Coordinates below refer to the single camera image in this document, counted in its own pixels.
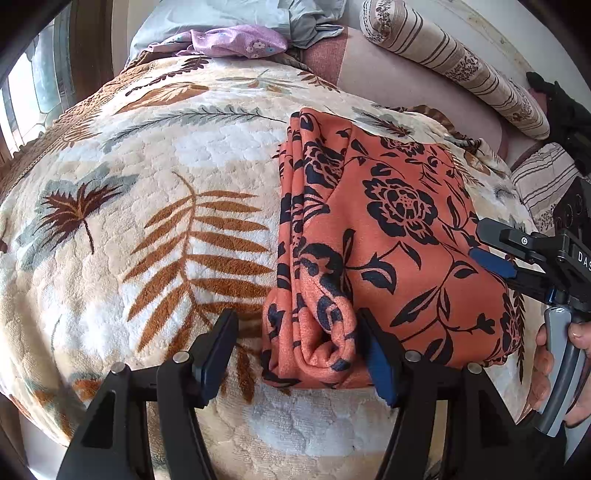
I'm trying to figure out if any orange black floral garment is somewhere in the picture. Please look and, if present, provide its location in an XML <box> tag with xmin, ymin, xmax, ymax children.
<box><xmin>260</xmin><ymin>108</ymin><xmax>523</xmax><ymax>388</ymax></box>

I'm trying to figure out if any black clothing pile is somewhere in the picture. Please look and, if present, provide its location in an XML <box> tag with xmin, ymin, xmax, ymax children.
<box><xmin>526</xmin><ymin>72</ymin><xmax>591</xmax><ymax>176</ymax></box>

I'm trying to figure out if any person's right hand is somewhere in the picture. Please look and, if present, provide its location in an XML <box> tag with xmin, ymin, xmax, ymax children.
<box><xmin>526</xmin><ymin>321</ymin><xmax>591</xmax><ymax>428</ymax></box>

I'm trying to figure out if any striped floral side pillow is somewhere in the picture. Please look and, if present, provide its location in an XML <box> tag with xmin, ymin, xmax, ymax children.
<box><xmin>511</xmin><ymin>143</ymin><xmax>590</xmax><ymax>235</ymax></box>

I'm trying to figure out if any cream leaf-pattern blanket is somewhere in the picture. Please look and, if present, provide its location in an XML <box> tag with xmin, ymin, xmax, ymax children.
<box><xmin>1</xmin><ymin>56</ymin><xmax>534</xmax><ymax>479</ymax></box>

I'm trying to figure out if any striped floral bolster pillow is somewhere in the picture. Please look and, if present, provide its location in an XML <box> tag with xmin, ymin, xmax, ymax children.
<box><xmin>360</xmin><ymin>1</ymin><xmax>550</xmax><ymax>140</ymax></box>

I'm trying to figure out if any pink quilted headboard cushion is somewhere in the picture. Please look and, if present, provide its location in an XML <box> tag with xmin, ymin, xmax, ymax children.
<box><xmin>301</xmin><ymin>26</ymin><xmax>514</xmax><ymax>163</ymax></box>

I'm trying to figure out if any purple patterned cloth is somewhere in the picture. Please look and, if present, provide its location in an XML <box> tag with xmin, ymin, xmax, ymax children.
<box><xmin>146</xmin><ymin>25</ymin><xmax>288</xmax><ymax>59</ymax></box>

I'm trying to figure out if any light blue pillow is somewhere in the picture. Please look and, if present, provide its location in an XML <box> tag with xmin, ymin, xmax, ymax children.
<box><xmin>126</xmin><ymin>0</ymin><xmax>348</xmax><ymax>61</ymax></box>

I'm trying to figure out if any dark wooden window frame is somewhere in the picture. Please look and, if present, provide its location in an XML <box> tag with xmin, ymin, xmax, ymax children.
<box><xmin>1</xmin><ymin>1</ymin><xmax>113</xmax><ymax>162</ymax></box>

